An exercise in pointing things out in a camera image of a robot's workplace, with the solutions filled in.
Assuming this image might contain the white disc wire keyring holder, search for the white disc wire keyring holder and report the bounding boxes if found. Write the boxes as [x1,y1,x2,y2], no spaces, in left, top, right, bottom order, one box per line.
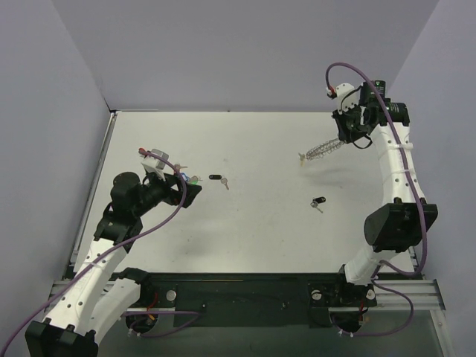
[298,138,344,166]

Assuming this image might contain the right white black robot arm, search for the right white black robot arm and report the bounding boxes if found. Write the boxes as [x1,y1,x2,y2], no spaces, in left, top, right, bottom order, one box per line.
[328,80,438,306]

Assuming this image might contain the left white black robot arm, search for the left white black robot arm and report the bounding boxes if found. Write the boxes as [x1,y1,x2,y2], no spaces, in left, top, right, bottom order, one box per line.
[25,172,202,356]

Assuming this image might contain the red tag key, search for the red tag key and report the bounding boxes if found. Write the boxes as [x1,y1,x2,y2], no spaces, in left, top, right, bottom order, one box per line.
[174,163,187,173]

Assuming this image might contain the green key tag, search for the green key tag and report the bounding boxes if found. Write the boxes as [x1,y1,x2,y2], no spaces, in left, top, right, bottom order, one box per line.
[188,176,202,184]

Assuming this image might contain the black tag silver key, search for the black tag silver key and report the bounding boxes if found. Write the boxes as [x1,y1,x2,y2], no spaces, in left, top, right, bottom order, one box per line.
[208,174,230,190]

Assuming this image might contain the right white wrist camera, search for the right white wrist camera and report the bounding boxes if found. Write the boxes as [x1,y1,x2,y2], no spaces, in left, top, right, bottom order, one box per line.
[327,83,362,114]

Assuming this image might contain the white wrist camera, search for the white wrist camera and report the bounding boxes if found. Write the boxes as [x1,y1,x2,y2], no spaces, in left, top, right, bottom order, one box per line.
[138,147,169,182]
[327,83,362,114]

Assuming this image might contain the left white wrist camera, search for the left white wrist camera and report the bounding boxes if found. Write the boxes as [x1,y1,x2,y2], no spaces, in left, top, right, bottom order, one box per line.
[138,147,169,182]

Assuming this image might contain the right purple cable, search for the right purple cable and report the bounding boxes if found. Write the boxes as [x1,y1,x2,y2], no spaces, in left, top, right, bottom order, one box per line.
[325,62,428,338]

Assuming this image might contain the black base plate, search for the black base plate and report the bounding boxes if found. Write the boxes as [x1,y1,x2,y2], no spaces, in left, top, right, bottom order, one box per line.
[131,273,377,328]

